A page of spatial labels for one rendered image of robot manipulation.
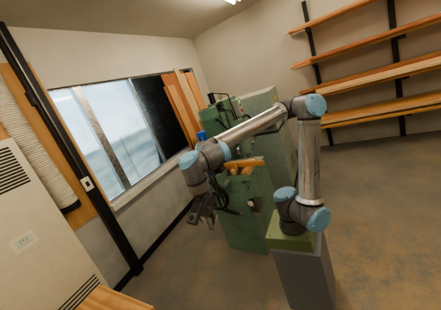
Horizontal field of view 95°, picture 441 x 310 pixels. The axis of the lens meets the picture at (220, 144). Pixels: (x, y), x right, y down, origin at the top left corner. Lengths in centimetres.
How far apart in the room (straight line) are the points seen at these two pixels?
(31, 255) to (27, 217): 27
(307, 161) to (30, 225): 191
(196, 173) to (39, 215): 147
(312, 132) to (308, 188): 30
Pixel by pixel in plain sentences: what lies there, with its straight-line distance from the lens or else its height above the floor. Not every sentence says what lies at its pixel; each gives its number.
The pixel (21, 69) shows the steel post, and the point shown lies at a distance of 244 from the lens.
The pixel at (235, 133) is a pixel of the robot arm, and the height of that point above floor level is 141.
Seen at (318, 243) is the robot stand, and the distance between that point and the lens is 154.
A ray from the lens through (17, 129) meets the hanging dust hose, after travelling 219.
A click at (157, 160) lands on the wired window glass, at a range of 311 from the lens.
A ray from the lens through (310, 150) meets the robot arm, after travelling 114.
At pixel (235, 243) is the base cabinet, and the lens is 238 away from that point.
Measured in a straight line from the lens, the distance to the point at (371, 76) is 352.
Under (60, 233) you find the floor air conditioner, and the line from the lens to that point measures 212.
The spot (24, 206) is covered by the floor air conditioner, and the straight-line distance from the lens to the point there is 203.
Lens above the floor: 165
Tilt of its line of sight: 15 degrees down
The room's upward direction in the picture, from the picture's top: 20 degrees counter-clockwise
